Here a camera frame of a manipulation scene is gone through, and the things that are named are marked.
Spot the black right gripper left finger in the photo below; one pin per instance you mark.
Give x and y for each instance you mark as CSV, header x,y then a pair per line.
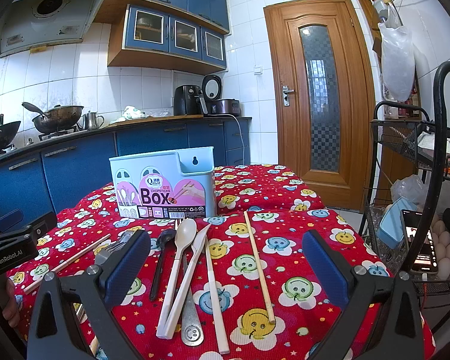
x,y
55,331

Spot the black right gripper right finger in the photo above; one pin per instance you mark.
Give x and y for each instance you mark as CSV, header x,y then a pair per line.
x,y
397,332

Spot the wooden chopstick white tip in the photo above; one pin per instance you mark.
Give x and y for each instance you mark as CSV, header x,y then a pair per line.
x,y
66,263

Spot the dark grey plastic fork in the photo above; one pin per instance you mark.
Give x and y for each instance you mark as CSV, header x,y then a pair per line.
x,y
105,251

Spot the stainless steel smiley spoon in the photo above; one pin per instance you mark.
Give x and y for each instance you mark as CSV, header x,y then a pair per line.
x,y
191,331

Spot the dark grey plastic spoon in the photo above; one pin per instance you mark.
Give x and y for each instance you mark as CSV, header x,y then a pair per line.
x,y
166,236

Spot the white plastic spoon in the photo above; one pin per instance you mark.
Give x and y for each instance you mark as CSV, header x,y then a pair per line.
x,y
185,234

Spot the light blue utensil holder box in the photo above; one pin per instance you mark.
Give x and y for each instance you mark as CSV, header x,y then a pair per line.
x,y
168,184

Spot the person's left hand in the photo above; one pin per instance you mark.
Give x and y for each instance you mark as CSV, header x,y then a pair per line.
x,y
8,303

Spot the blue base cabinets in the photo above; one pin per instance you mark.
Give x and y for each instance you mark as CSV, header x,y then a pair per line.
x,y
55,174

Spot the black metal rack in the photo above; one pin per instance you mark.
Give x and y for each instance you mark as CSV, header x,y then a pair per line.
x,y
397,222

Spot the white eggs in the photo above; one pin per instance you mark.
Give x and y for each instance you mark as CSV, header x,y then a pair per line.
x,y
441,240

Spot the black wok left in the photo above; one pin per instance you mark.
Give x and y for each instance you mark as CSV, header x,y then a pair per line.
x,y
7,132

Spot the gas stove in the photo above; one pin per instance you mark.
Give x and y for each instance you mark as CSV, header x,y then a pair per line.
x,y
60,133

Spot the red smiley flower tablecloth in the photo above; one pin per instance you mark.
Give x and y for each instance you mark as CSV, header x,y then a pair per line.
x,y
281,208

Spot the dark wok with ladle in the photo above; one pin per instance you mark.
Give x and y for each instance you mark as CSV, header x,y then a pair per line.
x,y
55,119

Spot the steel kettle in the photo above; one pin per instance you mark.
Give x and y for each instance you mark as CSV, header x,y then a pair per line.
x,y
91,121

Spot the crumpled cloth on counter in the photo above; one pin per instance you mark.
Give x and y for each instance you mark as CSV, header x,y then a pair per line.
x,y
132,113

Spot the brown wooden door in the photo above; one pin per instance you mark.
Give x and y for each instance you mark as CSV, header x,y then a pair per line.
x,y
318,49

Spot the black air fryer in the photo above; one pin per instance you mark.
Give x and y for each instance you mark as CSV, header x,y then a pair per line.
x,y
189,100

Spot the grey range hood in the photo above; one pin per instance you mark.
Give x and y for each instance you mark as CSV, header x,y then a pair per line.
x,y
29,24

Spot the hanging clear plastic bag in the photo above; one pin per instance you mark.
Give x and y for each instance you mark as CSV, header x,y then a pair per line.
x,y
397,61

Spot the black rice cooker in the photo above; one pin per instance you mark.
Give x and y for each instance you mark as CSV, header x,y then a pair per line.
x,y
216,104

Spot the metal door handle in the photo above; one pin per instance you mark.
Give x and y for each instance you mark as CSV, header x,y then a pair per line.
x,y
286,92

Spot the blue wall cabinet glass doors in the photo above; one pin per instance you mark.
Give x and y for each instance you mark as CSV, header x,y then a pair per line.
x,y
146,38

